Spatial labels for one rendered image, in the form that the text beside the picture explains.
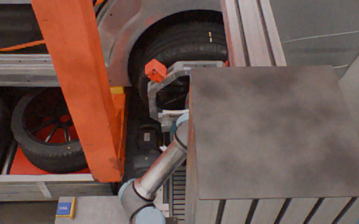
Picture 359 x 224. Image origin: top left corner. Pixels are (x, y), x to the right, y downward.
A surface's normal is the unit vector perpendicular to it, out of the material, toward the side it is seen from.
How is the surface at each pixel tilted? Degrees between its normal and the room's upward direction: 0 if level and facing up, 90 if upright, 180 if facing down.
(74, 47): 90
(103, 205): 0
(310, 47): 90
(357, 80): 0
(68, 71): 90
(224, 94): 0
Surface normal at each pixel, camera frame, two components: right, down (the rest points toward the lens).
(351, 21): 0.04, 0.79
